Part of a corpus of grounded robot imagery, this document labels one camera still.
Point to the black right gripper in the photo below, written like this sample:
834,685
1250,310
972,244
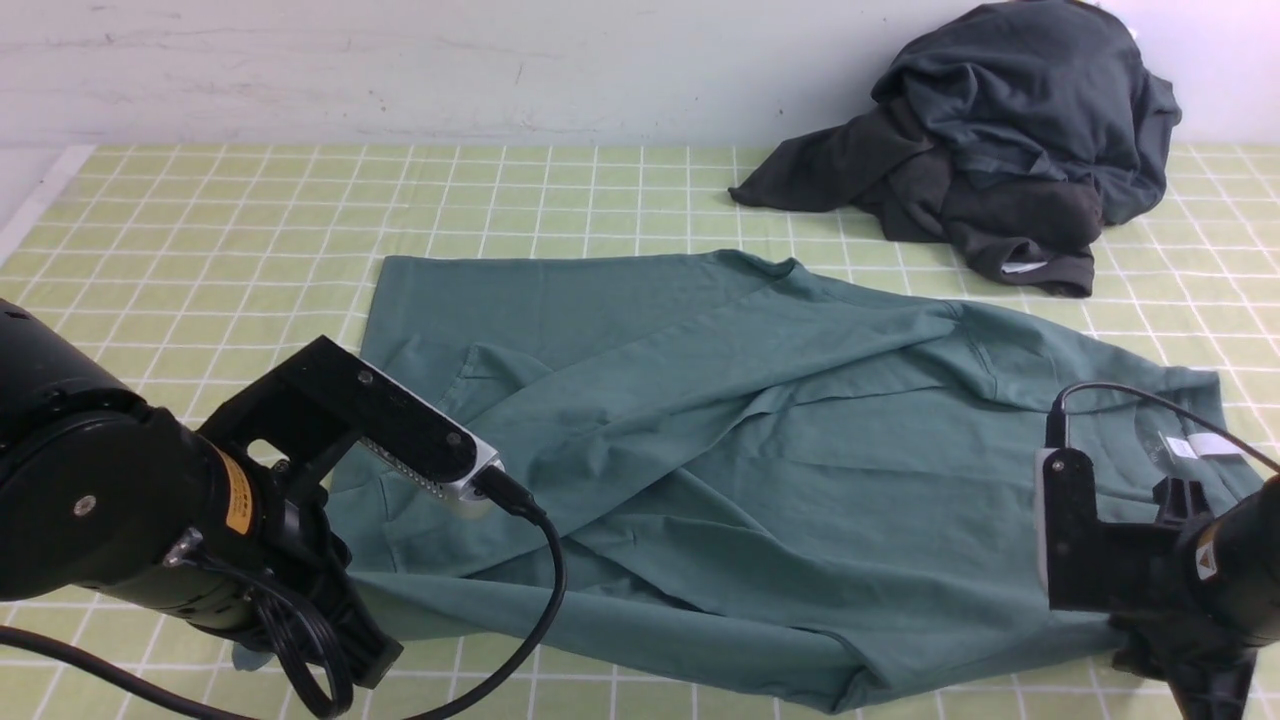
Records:
1184,589

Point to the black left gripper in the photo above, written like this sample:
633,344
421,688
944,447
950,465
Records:
287,431

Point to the green long-sleeved shirt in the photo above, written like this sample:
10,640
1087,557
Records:
766,480

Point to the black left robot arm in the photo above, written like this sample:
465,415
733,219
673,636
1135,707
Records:
99,486

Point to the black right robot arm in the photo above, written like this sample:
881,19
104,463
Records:
1195,593

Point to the green checkered tablecloth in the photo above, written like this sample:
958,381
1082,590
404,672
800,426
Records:
189,270

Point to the dark brown crumpled garment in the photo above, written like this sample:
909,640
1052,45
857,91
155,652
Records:
1020,231

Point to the dark grey crumpled sweatshirt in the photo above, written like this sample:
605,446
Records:
1051,90

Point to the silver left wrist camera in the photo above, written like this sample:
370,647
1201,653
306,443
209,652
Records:
419,442

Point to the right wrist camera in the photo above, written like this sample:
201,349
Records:
1042,462

